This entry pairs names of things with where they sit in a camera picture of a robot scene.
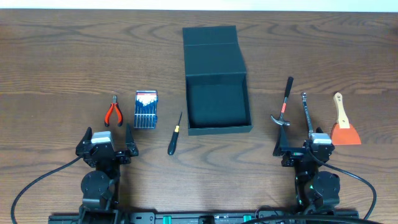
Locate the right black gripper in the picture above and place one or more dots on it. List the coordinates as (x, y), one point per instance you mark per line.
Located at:
(300, 156)

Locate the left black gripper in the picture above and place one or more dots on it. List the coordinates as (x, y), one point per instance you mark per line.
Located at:
(106, 154)

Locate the small claw hammer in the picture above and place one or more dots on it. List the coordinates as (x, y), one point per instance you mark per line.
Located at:
(281, 121)

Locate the chrome combination wrench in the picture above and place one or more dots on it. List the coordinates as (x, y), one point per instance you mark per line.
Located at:
(307, 114)

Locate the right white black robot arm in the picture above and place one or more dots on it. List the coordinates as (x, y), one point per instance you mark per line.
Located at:
(316, 191)

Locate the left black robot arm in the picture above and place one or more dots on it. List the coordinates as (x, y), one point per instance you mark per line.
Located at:
(100, 187)

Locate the blue precision screwdriver set case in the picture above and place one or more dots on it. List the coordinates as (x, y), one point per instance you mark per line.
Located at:
(145, 113)

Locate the black yellow screwdriver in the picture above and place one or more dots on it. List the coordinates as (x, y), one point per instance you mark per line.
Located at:
(173, 142)

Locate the black open gift box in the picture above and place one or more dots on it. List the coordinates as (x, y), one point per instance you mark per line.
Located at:
(216, 85)

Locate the wooden handled orange scraper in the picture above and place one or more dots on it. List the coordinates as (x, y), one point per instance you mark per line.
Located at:
(343, 132)

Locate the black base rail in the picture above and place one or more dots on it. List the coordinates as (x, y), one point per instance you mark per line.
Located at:
(176, 218)

